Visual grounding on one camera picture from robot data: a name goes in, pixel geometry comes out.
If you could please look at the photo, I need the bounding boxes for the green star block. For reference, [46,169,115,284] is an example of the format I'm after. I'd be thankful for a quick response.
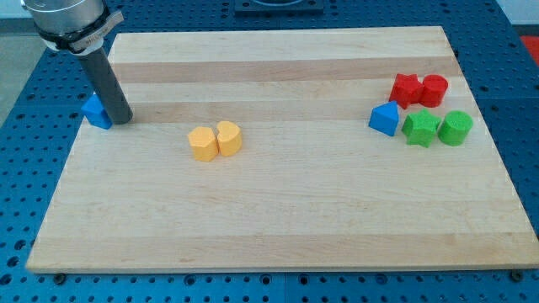
[402,109,441,148]

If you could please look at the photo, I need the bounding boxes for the wooden board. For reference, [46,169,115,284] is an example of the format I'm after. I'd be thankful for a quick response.
[26,26,538,274]

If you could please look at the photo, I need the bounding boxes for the red star block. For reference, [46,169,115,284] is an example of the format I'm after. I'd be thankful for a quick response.
[389,73,424,109]

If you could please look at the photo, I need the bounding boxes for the yellow heart block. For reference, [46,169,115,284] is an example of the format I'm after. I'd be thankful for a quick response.
[216,121,243,157]

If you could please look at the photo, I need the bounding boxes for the green cylinder block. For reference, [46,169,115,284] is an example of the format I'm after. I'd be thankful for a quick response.
[438,110,473,146]

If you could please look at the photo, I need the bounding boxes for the blue triangle block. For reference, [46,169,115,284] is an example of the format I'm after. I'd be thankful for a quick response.
[81,94,112,130]

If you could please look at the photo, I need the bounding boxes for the yellow pentagon block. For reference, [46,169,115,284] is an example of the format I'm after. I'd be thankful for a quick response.
[188,126,219,162]

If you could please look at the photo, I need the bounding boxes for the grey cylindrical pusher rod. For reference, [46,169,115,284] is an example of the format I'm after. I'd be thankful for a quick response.
[78,48,133,125]

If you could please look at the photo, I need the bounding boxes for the blue cube block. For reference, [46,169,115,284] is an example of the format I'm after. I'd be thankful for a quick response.
[368,101,399,136]

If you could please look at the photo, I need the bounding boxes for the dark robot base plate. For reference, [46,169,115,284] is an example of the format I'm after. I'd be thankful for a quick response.
[234,0,324,15]

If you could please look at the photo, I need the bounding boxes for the red cylinder block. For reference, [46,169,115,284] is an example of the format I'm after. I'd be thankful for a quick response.
[419,74,449,108]

